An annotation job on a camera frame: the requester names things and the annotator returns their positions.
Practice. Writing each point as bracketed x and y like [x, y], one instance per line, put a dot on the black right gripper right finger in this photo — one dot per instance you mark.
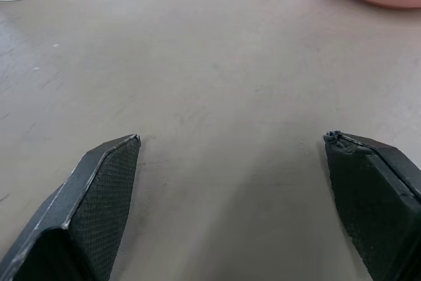
[371, 202]

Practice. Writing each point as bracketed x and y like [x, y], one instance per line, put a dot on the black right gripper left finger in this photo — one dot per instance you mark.
[98, 202]

